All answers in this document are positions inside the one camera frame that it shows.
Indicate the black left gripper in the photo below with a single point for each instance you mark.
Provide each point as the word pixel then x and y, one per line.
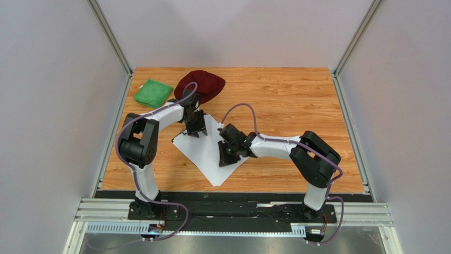
pixel 200 126

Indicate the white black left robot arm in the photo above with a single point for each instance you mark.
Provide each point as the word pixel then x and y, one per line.
pixel 136 145

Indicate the green folded cloth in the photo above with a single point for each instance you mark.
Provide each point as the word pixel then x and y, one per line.
pixel 153 93

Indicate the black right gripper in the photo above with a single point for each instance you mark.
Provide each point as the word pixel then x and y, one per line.
pixel 228 150

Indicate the dark red cap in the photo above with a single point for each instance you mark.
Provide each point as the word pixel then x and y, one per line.
pixel 209 85

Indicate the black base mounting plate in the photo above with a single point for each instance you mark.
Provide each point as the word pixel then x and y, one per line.
pixel 224 211

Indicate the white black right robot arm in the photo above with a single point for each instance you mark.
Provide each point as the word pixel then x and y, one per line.
pixel 316 161

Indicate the aluminium frame rail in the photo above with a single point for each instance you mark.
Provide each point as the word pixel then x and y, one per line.
pixel 364 226

